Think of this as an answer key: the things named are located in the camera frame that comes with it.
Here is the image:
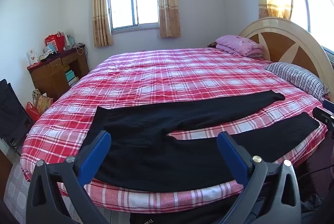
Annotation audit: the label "patterned gift bag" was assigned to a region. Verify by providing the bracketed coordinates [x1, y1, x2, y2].
[33, 89, 54, 115]

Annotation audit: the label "white card box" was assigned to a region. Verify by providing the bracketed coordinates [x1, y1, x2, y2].
[26, 49, 39, 65]

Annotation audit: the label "stack of books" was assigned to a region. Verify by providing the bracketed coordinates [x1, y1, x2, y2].
[65, 69, 79, 86]

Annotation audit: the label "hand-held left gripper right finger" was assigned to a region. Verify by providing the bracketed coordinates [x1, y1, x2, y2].
[217, 131, 303, 224]

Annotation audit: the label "white and teal bag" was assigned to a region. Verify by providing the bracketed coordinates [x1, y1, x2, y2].
[64, 33, 76, 48]

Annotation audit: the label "brown wooden door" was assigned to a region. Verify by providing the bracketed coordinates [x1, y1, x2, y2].
[0, 149, 13, 186]

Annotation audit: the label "flat red box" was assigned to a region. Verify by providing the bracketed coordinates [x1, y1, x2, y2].
[27, 62, 49, 69]

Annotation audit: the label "bed with red plaid sheet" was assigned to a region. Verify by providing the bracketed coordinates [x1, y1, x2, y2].
[20, 47, 329, 214]

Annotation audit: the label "red plastic bag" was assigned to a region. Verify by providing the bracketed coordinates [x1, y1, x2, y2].
[25, 102, 41, 121]

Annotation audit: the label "striped pillow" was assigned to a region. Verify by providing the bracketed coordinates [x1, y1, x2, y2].
[263, 62, 330, 102]

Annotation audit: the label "folded pink blanket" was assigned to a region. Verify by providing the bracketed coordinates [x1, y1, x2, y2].
[215, 35, 264, 58]

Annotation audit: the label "large side window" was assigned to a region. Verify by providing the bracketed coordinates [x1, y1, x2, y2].
[290, 0, 334, 52]

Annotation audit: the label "black pants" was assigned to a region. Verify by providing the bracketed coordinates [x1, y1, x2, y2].
[83, 90, 320, 192]

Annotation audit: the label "black suitcase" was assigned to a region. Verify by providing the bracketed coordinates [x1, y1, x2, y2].
[0, 78, 33, 157]

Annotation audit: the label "red gift bag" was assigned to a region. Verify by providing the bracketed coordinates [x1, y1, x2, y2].
[44, 32, 65, 53]

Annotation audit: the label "person's dark clothing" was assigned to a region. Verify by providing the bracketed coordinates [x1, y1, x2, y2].
[129, 195, 334, 224]

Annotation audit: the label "cream and wood headboard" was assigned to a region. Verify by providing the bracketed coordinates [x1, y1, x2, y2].
[239, 17, 334, 89]

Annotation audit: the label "black cable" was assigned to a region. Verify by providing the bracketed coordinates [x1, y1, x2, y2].
[297, 165, 334, 181]

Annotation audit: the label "teal box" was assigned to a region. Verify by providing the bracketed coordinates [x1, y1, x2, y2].
[44, 43, 58, 55]

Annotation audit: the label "wooden desk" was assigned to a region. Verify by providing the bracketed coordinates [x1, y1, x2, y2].
[27, 43, 90, 102]

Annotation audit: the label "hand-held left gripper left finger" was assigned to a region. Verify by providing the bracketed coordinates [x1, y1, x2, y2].
[25, 131, 112, 224]

